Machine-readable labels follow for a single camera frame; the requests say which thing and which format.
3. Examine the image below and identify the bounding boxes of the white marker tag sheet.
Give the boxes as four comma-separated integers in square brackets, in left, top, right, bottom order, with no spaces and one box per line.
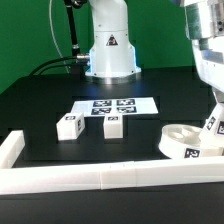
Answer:
[71,97,158,117]

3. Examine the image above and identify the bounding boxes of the black cable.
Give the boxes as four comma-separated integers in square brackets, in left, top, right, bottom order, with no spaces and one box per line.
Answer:
[38,62,88,76]
[28,55,90,76]

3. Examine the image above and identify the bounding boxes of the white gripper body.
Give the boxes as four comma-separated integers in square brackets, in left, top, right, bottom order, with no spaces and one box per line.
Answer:
[192,38,224,93]

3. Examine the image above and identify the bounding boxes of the white round stool seat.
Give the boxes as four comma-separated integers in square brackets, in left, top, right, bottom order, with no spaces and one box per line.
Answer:
[159,124,224,159]

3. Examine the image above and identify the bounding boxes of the white cable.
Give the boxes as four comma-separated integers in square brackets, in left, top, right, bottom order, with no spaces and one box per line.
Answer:
[48,0,71,74]

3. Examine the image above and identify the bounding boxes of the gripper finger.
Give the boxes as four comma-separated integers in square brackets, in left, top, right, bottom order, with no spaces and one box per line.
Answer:
[212,88,224,104]

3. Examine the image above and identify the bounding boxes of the white U-shaped fence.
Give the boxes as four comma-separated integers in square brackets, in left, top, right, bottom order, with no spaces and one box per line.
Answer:
[0,130,224,195]

